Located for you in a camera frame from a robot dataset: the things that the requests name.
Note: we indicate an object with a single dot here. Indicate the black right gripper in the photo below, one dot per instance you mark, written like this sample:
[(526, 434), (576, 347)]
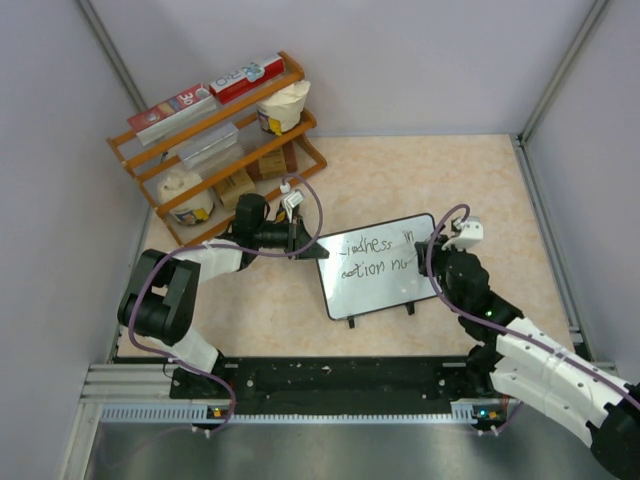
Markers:
[(437, 244)]

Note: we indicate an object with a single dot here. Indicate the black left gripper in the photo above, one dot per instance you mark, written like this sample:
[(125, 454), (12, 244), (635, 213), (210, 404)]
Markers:
[(297, 237)]

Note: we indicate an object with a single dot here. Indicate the black yellow drink can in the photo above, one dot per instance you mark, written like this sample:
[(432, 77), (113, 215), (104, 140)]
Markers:
[(282, 215)]

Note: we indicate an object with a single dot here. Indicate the black framed whiteboard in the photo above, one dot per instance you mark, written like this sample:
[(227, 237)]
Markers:
[(374, 268)]

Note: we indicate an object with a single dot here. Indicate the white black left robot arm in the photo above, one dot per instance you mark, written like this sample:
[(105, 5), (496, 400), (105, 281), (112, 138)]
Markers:
[(160, 298)]

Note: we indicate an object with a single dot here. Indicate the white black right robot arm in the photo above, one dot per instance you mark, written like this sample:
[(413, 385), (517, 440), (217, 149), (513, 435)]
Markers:
[(521, 361)]

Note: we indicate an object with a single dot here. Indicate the orange wooden shelf rack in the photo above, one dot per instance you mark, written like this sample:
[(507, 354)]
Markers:
[(184, 199)]

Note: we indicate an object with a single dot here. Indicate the white paper bag right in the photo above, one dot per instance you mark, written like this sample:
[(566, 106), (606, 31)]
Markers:
[(281, 112)]

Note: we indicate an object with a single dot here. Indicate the clear plastic box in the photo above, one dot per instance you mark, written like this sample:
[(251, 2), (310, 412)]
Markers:
[(207, 145)]

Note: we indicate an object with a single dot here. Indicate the red white foil box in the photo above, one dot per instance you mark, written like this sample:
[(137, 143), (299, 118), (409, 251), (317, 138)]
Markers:
[(234, 84)]

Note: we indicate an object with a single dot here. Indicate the red grey wrap box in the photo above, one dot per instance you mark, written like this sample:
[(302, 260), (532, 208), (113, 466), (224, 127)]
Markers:
[(171, 114)]

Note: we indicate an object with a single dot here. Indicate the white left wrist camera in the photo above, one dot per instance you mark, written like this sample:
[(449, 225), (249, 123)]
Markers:
[(292, 198)]

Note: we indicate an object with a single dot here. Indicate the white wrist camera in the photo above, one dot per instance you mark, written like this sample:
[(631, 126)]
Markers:
[(292, 198), (465, 234)]

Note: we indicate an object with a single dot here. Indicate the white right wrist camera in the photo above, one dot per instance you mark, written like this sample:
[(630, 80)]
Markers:
[(465, 234)]

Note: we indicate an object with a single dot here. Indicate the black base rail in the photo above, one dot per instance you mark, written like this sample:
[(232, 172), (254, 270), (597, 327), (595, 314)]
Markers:
[(338, 385)]

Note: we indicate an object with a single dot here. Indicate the aluminium frame rail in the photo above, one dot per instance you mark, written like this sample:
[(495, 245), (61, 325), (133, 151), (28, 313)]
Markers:
[(127, 383)]

